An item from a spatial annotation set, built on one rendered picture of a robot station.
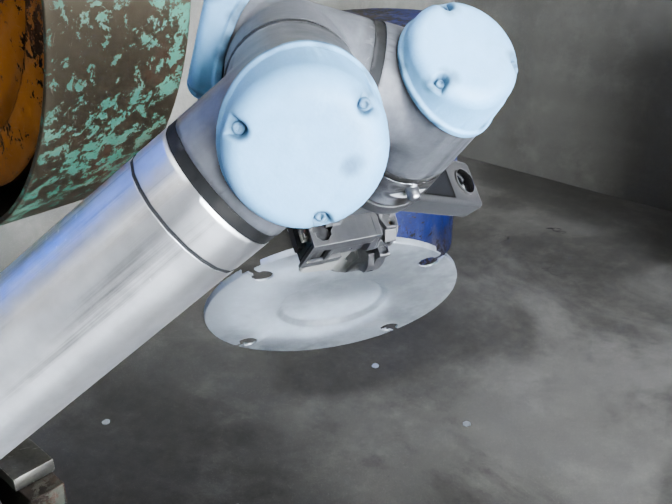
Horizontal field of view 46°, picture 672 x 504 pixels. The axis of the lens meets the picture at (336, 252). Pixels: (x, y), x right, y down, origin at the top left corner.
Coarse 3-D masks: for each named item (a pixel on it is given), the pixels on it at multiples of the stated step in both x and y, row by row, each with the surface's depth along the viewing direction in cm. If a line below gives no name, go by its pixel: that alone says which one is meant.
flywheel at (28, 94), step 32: (0, 0) 97; (32, 0) 85; (0, 32) 100; (32, 32) 87; (0, 64) 103; (32, 64) 90; (0, 96) 106; (32, 96) 92; (0, 128) 109; (32, 128) 95; (0, 160) 104; (32, 160) 99
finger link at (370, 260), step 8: (376, 248) 68; (384, 248) 69; (360, 256) 70; (368, 256) 69; (376, 256) 69; (384, 256) 68; (352, 264) 73; (360, 264) 71; (368, 264) 69; (376, 264) 70
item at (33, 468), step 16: (16, 448) 112; (32, 448) 112; (0, 464) 109; (16, 464) 109; (32, 464) 109; (48, 464) 110; (0, 480) 112; (16, 480) 107; (32, 480) 109; (48, 480) 110; (0, 496) 115; (16, 496) 109; (32, 496) 107; (48, 496) 108; (64, 496) 110
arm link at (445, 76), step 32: (416, 32) 46; (448, 32) 46; (480, 32) 47; (384, 64) 47; (416, 64) 46; (448, 64) 46; (480, 64) 46; (512, 64) 48; (384, 96) 47; (416, 96) 47; (448, 96) 45; (480, 96) 46; (416, 128) 49; (448, 128) 48; (480, 128) 49; (416, 160) 52; (448, 160) 53
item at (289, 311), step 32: (288, 256) 77; (416, 256) 82; (448, 256) 85; (224, 288) 81; (256, 288) 82; (288, 288) 84; (320, 288) 87; (352, 288) 88; (384, 288) 89; (416, 288) 90; (448, 288) 92; (224, 320) 88; (256, 320) 90; (288, 320) 92; (320, 320) 95; (352, 320) 95; (384, 320) 97
